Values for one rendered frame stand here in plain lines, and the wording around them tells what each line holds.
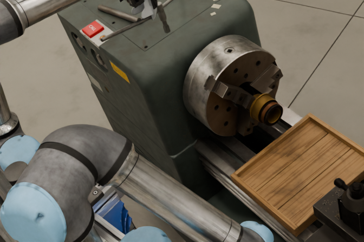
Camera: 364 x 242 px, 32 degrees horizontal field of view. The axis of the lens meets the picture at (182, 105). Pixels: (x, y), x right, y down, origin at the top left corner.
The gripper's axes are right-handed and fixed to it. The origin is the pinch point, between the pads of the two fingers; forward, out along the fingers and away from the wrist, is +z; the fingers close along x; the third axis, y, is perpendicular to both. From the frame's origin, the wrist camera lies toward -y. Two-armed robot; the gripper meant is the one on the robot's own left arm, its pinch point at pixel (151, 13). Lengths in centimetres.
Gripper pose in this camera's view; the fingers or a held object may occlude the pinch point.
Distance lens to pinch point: 203.0
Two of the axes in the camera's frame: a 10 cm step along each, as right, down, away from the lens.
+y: -6.6, 6.3, -4.0
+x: 7.1, 3.6, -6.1
